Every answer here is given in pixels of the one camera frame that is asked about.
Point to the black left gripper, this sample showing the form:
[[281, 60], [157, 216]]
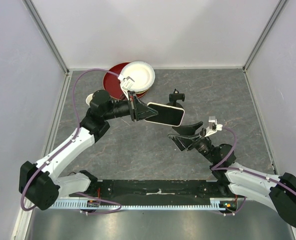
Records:
[[142, 111]]

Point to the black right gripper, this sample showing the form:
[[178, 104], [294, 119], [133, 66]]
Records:
[[186, 136]]

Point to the pink smartphone black screen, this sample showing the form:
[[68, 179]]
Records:
[[167, 115]]

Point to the black phone stand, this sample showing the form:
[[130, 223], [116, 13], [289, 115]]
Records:
[[175, 97]]

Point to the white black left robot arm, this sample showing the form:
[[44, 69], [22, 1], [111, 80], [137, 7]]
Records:
[[89, 130]]

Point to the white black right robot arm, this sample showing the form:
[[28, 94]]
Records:
[[277, 192]]

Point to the patterned plate under white plate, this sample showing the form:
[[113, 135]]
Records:
[[142, 88]]

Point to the white paper plate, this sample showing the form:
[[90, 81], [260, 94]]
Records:
[[141, 72]]

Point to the red round tray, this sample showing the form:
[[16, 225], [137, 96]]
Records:
[[112, 85]]

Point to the blue white paper cup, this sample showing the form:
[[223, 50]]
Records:
[[89, 98]]

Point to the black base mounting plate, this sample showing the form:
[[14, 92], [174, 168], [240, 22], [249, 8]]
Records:
[[112, 188]]

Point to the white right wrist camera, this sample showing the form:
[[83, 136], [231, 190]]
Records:
[[213, 126]]

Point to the light blue cable duct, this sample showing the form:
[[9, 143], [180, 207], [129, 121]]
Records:
[[78, 203]]

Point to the aluminium front rail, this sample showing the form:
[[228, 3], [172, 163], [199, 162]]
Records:
[[43, 191]]

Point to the aluminium frame post left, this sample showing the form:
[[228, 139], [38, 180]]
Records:
[[45, 33]]

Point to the aluminium frame post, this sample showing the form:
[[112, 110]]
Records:
[[264, 34], [45, 33]]

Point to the aluminium frame post right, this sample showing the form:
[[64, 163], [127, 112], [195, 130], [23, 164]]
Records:
[[264, 34]]

